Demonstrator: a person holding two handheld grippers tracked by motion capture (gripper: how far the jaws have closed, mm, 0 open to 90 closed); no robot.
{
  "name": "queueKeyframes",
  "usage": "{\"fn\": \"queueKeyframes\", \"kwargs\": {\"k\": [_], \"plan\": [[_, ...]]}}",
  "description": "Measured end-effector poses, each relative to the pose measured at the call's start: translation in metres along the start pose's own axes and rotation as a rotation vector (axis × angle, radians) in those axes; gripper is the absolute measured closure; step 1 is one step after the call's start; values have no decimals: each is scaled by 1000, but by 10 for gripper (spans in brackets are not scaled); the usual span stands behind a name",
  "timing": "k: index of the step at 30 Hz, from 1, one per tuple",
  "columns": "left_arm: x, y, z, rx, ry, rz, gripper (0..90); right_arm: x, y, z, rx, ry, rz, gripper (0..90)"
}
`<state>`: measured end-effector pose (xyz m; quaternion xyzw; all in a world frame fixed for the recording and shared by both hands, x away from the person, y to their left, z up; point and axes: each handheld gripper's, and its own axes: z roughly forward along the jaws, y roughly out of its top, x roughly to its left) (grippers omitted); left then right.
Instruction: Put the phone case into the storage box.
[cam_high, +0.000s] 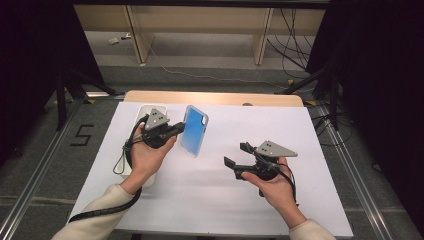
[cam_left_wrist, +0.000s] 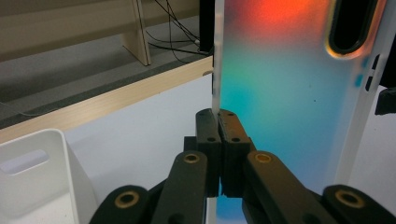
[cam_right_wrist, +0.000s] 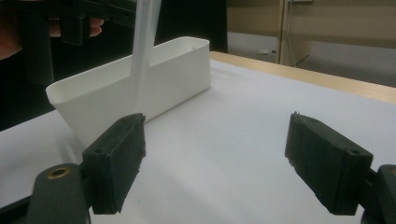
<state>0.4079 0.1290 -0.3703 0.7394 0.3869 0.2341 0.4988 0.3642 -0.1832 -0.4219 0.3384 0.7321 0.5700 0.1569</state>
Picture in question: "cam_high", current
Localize right hand-held gripper black cable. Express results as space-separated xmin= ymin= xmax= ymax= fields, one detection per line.
xmin=256 ymin=156 xmax=300 ymax=208

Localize aluminium floor rail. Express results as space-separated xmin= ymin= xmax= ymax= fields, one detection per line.
xmin=316 ymin=104 xmax=395 ymax=240
xmin=0 ymin=99 xmax=84 ymax=240

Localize person's right hand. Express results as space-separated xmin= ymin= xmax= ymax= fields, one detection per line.
xmin=241 ymin=156 xmax=308 ymax=230

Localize blue phone case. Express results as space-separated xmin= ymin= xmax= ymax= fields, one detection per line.
xmin=177 ymin=104 xmax=210 ymax=159

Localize white plastic bin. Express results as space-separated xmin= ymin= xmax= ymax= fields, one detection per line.
xmin=119 ymin=103 xmax=168 ymax=188

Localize white table cover sheet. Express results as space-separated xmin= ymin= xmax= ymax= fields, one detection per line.
xmin=65 ymin=101 xmax=354 ymax=240

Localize person's left hand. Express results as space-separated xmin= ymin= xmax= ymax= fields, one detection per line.
xmin=119 ymin=123 xmax=178 ymax=195

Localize light wooden shelf unit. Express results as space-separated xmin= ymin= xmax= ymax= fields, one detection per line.
xmin=73 ymin=4 xmax=327 ymax=66

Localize black overhead bar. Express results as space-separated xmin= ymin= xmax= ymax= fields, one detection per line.
xmin=73 ymin=0 xmax=331 ymax=10

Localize black curtain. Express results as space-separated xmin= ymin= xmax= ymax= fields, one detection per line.
xmin=305 ymin=0 xmax=424 ymax=229
xmin=0 ymin=0 xmax=105 ymax=168

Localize black floor cables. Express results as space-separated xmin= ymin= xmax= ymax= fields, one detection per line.
xmin=311 ymin=106 xmax=355 ymax=148

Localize hand-held gripper black cable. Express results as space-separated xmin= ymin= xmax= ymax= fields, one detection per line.
xmin=67 ymin=114 xmax=149 ymax=224
xmin=256 ymin=156 xmax=300 ymax=208

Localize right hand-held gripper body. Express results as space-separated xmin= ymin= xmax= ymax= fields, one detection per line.
xmin=233 ymin=140 xmax=299 ymax=183

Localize left hand-held gripper black cable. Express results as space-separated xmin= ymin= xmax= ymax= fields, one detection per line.
xmin=67 ymin=114 xmax=149 ymax=224

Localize black hanging cable bundle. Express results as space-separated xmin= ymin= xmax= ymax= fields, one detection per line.
xmin=266 ymin=8 xmax=316 ymax=80

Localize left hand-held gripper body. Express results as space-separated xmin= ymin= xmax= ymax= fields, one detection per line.
xmin=141 ymin=108 xmax=184 ymax=150

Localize black metal stand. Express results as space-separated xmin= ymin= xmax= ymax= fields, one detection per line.
xmin=54 ymin=68 xmax=126 ymax=132
xmin=274 ymin=63 xmax=341 ymax=132

